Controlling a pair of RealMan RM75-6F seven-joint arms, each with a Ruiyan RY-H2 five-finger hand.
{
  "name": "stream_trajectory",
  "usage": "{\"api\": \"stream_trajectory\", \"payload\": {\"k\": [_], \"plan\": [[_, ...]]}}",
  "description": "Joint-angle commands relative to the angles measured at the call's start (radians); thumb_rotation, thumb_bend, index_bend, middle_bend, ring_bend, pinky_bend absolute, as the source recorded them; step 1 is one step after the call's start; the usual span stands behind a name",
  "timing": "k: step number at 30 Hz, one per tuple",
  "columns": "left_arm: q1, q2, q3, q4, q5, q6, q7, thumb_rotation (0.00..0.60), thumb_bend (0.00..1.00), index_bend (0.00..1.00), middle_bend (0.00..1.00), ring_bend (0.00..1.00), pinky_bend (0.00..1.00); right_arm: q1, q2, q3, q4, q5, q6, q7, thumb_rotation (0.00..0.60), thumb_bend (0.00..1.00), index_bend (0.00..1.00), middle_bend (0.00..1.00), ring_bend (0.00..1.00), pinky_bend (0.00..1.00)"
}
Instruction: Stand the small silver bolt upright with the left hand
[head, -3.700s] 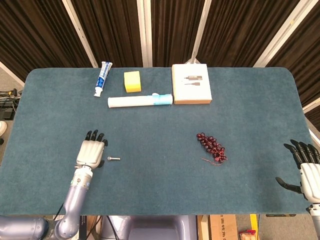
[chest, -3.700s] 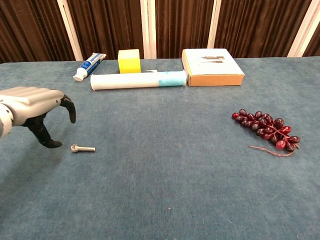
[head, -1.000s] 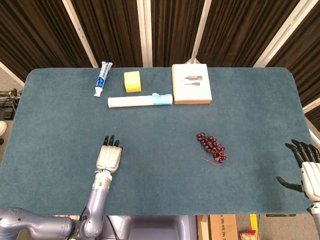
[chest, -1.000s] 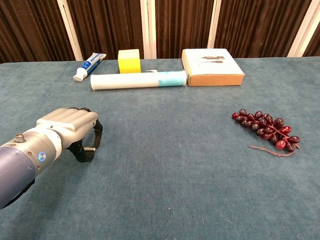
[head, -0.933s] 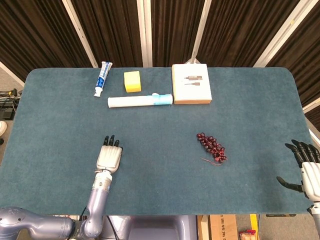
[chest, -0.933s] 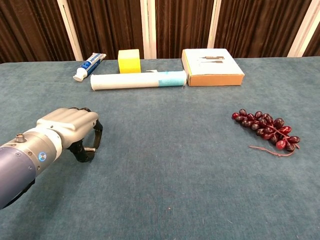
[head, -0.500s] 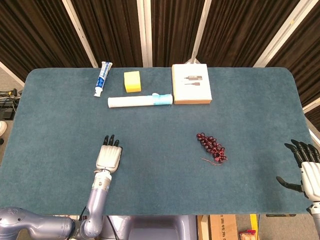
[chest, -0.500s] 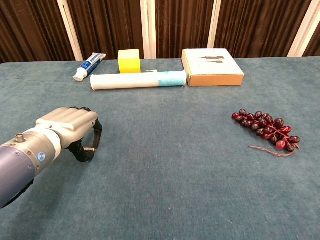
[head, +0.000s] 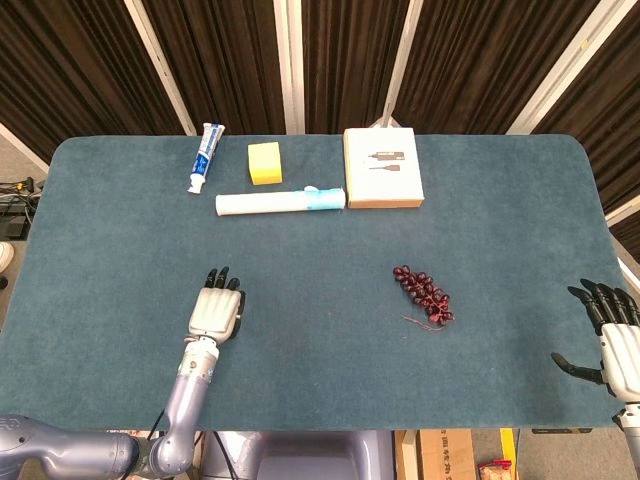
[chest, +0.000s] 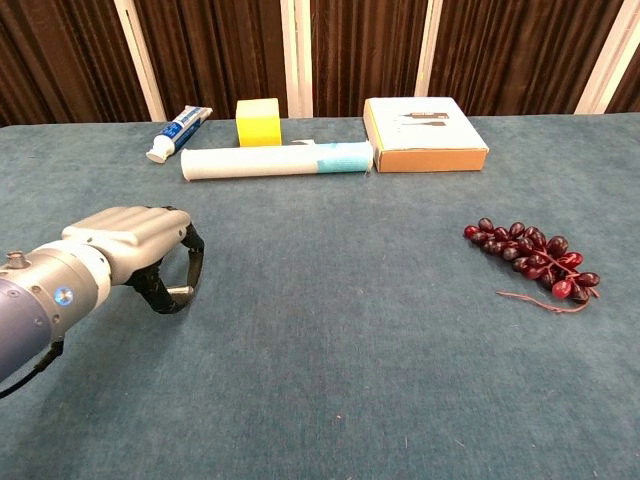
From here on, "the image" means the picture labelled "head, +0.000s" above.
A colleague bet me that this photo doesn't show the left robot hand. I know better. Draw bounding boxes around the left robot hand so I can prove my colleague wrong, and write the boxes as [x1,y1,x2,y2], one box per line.
[187,266,248,346]

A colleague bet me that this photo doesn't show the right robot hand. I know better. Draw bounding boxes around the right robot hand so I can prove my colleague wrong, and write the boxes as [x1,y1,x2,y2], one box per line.
[550,278,640,401]

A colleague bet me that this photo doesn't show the white paper roll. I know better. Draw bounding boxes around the white paper roll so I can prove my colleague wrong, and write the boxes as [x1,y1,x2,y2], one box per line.
[214,185,347,218]

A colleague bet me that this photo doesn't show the blue velvet table cloth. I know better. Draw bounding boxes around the blue velvet table cloth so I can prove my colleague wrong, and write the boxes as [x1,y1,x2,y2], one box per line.
[0,133,640,432]

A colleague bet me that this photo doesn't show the yellow strip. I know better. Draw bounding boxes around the yellow strip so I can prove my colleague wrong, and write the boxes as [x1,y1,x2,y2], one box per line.
[499,428,519,462]

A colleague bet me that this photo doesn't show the blue white toothpaste tube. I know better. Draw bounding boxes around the blue white toothpaste tube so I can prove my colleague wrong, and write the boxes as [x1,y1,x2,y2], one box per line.
[186,122,226,195]

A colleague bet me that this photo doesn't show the yellow sponge block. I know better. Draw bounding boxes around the yellow sponge block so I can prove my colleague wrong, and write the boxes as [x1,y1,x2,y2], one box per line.
[247,141,285,187]

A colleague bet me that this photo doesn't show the red snack packet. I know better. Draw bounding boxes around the red snack packet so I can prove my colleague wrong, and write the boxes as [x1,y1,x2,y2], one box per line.
[477,459,514,480]

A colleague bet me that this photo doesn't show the dark red grape bunch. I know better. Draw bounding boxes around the dark red grape bunch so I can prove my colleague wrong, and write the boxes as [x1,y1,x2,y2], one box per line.
[392,264,456,332]

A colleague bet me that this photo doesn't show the brown cardboard carton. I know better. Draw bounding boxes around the brown cardboard carton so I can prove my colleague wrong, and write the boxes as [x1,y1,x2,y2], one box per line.
[394,428,476,480]

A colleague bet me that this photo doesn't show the flat cardboard box white lid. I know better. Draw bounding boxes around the flat cardboard box white lid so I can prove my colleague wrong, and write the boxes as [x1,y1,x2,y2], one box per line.
[342,127,426,210]

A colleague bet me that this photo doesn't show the dark brown curtain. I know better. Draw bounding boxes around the dark brown curtain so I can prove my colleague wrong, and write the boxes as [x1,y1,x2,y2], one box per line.
[0,0,640,251]

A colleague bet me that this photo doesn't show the white frame post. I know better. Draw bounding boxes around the white frame post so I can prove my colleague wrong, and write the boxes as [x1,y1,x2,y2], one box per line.
[123,0,197,136]
[605,197,640,226]
[273,0,306,135]
[505,0,617,136]
[384,0,426,132]

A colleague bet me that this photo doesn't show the black cables and power strip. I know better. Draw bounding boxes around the black cables and power strip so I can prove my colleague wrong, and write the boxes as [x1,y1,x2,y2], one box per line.
[0,177,46,241]

